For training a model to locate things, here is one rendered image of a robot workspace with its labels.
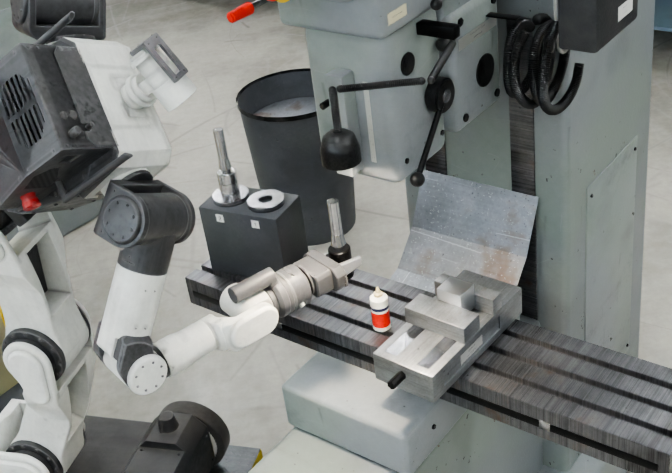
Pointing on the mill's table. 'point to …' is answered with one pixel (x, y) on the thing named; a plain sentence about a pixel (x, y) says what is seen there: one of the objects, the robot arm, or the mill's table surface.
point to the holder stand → (253, 230)
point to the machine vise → (423, 383)
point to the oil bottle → (380, 311)
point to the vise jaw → (442, 318)
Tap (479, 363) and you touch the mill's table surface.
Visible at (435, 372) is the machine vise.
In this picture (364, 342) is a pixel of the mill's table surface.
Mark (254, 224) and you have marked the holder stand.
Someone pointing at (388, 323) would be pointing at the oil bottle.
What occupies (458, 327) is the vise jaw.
